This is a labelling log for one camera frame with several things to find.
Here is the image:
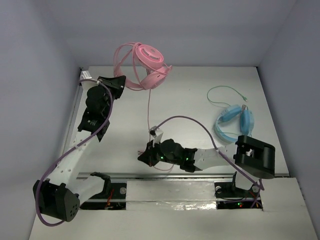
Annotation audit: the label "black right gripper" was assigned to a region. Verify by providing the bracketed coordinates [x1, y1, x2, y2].
[139, 138, 181, 166]

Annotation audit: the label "pink headphones with cable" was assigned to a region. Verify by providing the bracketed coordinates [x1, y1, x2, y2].
[113, 42, 172, 130]

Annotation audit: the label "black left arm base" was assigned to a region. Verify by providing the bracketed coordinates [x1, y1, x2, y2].
[80, 172, 127, 210]

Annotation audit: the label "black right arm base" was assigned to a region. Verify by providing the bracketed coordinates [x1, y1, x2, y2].
[214, 173, 263, 210]

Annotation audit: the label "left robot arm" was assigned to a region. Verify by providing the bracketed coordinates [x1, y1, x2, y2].
[33, 71, 126, 227]

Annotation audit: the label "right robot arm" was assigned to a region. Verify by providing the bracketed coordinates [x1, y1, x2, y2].
[137, 135, 276, 190]

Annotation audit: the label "blue headphones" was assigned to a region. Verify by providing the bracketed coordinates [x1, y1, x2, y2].
[213, 104, 256, 144]

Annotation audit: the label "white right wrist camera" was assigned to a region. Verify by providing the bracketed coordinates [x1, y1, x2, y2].
[149, 126, 164, 146]

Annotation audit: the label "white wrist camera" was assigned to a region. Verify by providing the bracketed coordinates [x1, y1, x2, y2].
[78, 70, 102, 88]
[149, 126, 164, 146]

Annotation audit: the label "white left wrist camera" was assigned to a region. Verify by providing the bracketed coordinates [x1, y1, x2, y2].
[78, 70, 102, 88]

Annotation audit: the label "aluminium rail frame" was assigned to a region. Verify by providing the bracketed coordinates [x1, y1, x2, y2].
[78, 66, 289, 179]

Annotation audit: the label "green cable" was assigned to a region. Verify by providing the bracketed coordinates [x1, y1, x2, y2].
[206, 85, 249, 107]

